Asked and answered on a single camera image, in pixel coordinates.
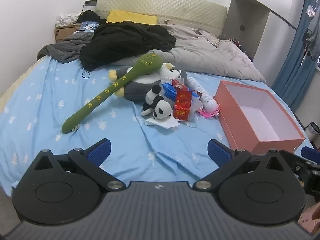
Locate blue panda print bag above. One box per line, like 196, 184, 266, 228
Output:
80, 21, 100, 32

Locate cream padded headboard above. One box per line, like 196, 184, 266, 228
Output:
96, 0, 228, 39

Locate panda plush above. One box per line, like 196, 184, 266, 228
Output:
141, 84, 173, 120

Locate black garment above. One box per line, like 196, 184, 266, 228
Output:
79, 22, 177, 72

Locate white face mask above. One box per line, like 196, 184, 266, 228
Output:
145, 116, 198, 130

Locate grey penguin plush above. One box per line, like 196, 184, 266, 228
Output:
108, 62, 187, 102

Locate dark hanging clothes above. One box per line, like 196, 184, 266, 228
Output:
302, 17, 320, 61

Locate small trash bin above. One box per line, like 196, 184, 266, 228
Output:
304, 121, 320, 140

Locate brown cardboard box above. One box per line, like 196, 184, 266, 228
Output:
54, 24, 83, 43

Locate white printed tube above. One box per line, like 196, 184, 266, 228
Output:
187, 77, 218, 112

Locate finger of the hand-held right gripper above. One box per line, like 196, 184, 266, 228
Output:
301, 146, 320, 165
279, 150, 313, 180

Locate dark grey fleece blanket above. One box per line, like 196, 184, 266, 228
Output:
37, 32, 97, 64

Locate green plush stick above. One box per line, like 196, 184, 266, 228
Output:
62, 52, 164, 134

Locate pink cardboard box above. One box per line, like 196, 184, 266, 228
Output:
214, 80, 306, 153

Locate yellow pillow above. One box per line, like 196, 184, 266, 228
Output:
106, 10, 158, 26

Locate large red snack packet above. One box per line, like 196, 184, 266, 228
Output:
173, 87, 192, 121

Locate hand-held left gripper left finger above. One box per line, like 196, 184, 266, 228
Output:
34, 138, 126, 191

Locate bed with blue sheet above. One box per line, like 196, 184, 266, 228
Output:
0, 52, 315, 198

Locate blue curtain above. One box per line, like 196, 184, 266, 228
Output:
271, 0, 320, 113

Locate row of small colourful items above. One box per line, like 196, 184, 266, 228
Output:
226, 37, 247, 53

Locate black bag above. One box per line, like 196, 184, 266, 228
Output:
76, 10, 107, 25

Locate white crumpled clothes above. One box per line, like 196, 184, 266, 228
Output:
55, 12, 82, 27

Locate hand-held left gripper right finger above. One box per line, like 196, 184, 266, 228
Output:
194, 139, 287, 191

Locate light grey duvet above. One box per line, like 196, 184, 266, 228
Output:
117, 24, 267, 83

